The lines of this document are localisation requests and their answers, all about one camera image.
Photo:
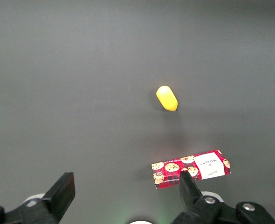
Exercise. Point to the red tartan cookie box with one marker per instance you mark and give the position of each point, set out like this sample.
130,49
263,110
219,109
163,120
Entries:
188,168

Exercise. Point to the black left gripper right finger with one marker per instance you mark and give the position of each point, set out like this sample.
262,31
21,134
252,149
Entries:
190,196

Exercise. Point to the yellow lemon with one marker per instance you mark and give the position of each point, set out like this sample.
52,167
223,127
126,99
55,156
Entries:
166,98

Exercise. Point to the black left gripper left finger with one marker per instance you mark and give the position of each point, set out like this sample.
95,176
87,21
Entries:
58,193

